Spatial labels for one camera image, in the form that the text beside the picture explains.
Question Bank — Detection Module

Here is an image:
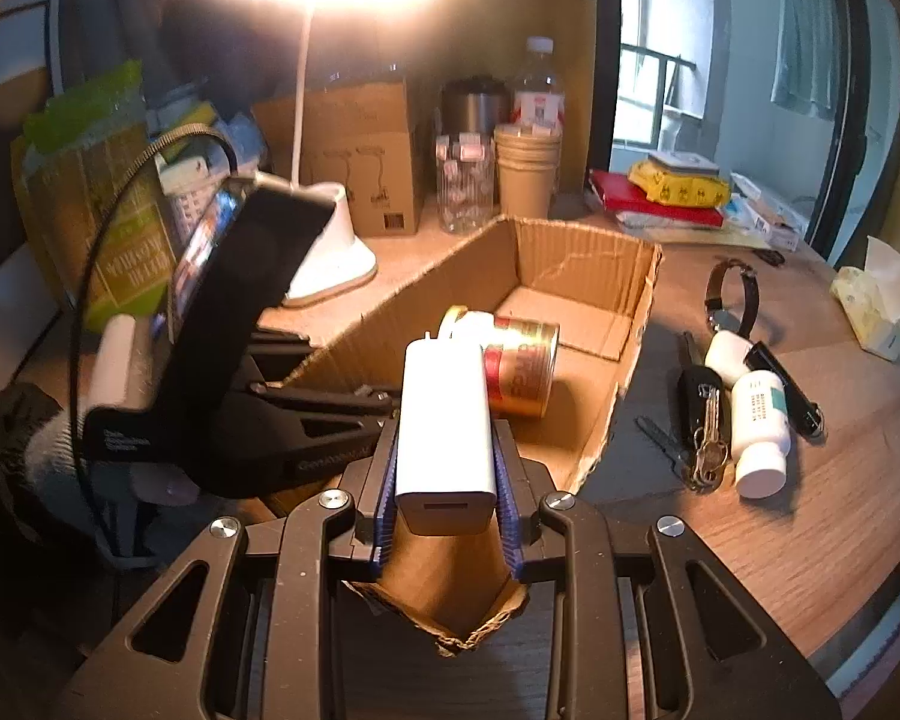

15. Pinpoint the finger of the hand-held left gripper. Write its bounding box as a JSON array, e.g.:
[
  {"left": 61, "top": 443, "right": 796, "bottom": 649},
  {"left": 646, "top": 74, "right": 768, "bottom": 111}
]
[
  {"left": 251, "top": 330, "right": 323, "bottom": 362},
  {"left": 247, "top": 381, "right": 402, "bottom": 422}
]

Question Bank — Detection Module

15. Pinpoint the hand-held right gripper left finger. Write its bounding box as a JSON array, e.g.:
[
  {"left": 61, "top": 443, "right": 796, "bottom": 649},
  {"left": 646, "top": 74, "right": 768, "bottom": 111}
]
[{"left": 49, "top": 424, "right": 406, "bottom": 720}]

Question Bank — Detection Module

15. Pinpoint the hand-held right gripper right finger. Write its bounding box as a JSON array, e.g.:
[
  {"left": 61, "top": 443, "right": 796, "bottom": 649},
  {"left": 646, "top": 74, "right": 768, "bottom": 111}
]
[{"left": 493, "top": 424, "right": 842, "bottom": 720}]

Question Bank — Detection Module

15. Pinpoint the white power bank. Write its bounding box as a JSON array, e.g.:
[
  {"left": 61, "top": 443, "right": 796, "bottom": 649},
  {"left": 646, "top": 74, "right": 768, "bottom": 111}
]
[{"left": 394, "top": 330, "right": 496, "bottom": 537}]

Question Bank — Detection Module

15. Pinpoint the gold red tin can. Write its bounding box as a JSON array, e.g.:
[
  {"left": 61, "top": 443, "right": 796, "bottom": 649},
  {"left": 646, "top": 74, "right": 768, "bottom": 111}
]
[{"left": 439, "top": 306, "right": 561, "bottom": 419}]

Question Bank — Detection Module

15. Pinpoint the black car key bunch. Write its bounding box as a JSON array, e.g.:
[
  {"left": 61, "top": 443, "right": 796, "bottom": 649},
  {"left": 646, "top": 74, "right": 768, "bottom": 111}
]
[{"left": 634, "top": 330, "right": 730, "bottom": 494}]

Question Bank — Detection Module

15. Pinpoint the white pill bottle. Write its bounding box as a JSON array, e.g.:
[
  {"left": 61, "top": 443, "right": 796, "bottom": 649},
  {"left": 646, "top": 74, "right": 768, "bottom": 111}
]
[{"left": 731, "top": 371, "right": 792, "bottom": 500}]

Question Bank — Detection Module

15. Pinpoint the white earbuds case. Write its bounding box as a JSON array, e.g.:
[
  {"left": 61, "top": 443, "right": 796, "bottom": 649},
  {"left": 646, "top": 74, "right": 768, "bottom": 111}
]
[{"left": 703, "top": 331, "right": 755, "bottom": 387}]

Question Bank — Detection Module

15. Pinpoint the black pen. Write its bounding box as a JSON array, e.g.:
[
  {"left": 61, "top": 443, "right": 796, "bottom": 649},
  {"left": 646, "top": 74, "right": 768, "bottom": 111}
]
[{"left": 746, "top": 343, "right": 827, "bottom": 438}]

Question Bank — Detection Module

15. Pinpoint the person's left forearm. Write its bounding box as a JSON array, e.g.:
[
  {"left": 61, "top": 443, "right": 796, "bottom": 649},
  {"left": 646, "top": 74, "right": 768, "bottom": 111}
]
[{"left": 11, "top": 416, "right": 95, "bottom": 518}]

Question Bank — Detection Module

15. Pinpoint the person's left hand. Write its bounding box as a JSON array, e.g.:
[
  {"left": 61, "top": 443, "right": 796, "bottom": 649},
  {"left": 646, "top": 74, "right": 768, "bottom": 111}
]
[{"left": 131, "top": 463, "right": 200, "bottom": 508}]

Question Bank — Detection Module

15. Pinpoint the white desk lamp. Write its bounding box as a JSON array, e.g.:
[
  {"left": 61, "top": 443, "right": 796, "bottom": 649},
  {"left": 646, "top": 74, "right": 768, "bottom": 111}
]
[{"left": 187, "top": 0, "right": 458, "bottom": 308}]

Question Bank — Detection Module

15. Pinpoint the white plastic basket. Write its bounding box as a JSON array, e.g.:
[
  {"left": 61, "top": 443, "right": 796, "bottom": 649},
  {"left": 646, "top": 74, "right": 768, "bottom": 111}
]
[{"left": 157, "top": 157, "right": 230, "bottom": 241}]

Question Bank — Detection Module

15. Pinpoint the small printed cardboard box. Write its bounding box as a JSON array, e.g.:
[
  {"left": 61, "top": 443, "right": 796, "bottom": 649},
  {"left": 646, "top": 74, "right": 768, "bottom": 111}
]
[{"left": 251, "top": 79, "right": 425, "bottom": 237}]

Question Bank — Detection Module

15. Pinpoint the green snack bag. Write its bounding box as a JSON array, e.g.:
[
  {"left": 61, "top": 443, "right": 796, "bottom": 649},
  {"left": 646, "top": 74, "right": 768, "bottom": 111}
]
[{"left": 11, "top": 60, "right": 177, "bottom": 316}]

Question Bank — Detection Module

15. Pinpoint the stack of brown paper cups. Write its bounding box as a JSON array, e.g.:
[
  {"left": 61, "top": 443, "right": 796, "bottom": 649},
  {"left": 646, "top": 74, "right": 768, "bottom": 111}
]
[{"left": 493, "top": 124, "right": 563, "bottom": 218}]

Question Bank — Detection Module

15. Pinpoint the steel thermos mug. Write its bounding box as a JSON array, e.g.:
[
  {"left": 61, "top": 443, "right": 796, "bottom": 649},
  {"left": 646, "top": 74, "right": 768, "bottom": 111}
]
[{"left": 441, "top": 76, "right": 512, "bottom": 143}]

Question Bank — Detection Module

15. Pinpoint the patterned pouch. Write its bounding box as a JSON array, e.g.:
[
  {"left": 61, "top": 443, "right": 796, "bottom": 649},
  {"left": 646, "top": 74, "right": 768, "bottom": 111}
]
[{"left": 615, "top": 210, "right": 725, "bottom": 239}]

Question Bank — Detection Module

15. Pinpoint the red book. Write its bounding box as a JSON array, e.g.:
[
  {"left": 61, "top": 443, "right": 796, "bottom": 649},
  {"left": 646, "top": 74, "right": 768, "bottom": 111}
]
[{"left": 589, "top": 169, "right": 725, "bottom": 230}]

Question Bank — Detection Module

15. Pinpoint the yellow envelope in clear folder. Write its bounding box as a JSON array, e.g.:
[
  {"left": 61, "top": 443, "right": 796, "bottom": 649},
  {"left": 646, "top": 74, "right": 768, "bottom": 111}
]
[{"left": 645, "top": 229, "right": 767, "bottom": 250}]

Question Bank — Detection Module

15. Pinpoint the yellow wet wipes pack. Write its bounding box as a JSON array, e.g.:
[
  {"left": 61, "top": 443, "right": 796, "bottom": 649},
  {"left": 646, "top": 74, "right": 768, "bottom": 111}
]
[{"left": 628, "top": 157, "right": 732, "bottom": 207}]

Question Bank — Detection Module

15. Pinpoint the clear water bottle red label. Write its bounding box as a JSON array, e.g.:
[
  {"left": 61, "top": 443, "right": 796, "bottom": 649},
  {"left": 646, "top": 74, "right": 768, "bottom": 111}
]
[{"left": 511, "top": 36, "right": 567, "bottom": 128}]

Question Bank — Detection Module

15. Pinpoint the flat white device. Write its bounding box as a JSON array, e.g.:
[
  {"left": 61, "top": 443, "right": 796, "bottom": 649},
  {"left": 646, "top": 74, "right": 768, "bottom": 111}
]
[{"left": 649, "top": 150, "right": 710, "bottom": 173}]

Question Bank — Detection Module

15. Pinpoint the white medicine box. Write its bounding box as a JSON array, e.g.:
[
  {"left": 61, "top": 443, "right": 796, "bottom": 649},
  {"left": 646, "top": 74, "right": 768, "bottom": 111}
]
[{"left": 731, "top": 172, "right": 807, "bottom": 250}]

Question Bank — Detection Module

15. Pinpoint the yellow tissue pack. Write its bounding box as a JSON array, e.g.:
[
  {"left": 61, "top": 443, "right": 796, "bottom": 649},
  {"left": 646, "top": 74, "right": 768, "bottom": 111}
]
[{"left": 831, "top": 235, "right": 900, "bottom": 361}]

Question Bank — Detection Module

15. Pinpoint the balcony railing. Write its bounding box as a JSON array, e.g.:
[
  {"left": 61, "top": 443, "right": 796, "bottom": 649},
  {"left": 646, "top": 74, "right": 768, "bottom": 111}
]
[{"left": 619, "top": 45, "right": 698, "bottom": 151}]

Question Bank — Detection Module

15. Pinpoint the hanging pale garment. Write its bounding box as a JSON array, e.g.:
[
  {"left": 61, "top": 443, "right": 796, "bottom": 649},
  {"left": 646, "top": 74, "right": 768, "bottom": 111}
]
[{"left": 769, "top": 0, "right": 845, "bottom": 121}]

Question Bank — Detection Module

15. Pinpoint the black cable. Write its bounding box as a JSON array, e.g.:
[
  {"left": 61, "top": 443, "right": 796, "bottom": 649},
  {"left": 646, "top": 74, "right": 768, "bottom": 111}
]
[{"left": 73, "top": 127, "right": 239, "bottom": 515}]

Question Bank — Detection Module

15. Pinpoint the brown strap wrist watch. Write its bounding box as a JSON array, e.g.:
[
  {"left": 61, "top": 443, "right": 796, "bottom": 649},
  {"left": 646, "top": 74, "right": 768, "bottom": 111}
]
[{"left": 703, "top": 259, "right": 760, "bottom": 335}]

